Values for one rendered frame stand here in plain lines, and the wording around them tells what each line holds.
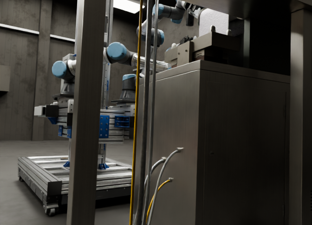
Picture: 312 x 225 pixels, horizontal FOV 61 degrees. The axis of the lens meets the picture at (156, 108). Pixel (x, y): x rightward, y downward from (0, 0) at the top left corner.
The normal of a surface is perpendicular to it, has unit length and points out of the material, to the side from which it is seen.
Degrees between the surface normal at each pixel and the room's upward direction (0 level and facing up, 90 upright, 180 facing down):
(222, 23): 90
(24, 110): 90
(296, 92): 90
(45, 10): 90
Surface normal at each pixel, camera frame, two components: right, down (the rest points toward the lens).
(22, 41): 0.58, -0.03
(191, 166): -0.88, -0.07
